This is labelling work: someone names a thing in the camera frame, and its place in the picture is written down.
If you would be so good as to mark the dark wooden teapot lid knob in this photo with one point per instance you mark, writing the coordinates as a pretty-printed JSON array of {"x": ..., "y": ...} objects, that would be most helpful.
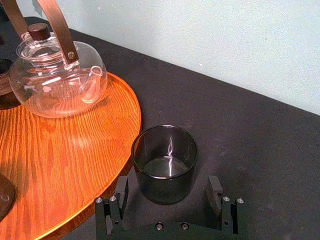
[{"x": 38, "y": 31}]

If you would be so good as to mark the black table cloth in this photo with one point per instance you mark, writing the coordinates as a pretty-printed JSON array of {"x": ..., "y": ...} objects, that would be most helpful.
[{"x": 225, "y": 140}]

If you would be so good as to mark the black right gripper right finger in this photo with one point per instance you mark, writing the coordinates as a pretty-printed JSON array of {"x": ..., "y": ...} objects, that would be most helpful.
[{"x": 226, "y": 212}]

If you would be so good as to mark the round orange wooden tray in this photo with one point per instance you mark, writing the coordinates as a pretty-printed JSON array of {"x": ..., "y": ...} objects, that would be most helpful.
[{"x": 62, "y": 160}]

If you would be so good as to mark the clear glass teapot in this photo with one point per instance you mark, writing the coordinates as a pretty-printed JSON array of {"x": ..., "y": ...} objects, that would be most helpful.
[{"x": 58, "y": 80}]

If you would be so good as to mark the dark smoked glass tumbler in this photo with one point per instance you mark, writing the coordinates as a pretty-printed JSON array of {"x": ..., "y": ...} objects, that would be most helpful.
[{"x": 165, "y": 165}]

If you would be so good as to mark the dark glass with wooden base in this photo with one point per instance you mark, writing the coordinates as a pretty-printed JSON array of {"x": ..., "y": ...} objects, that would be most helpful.
[{"x": 5, "y": 77}]

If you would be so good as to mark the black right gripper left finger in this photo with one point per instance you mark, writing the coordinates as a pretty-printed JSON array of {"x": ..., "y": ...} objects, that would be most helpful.
[{"x": 113, "y": 212}]

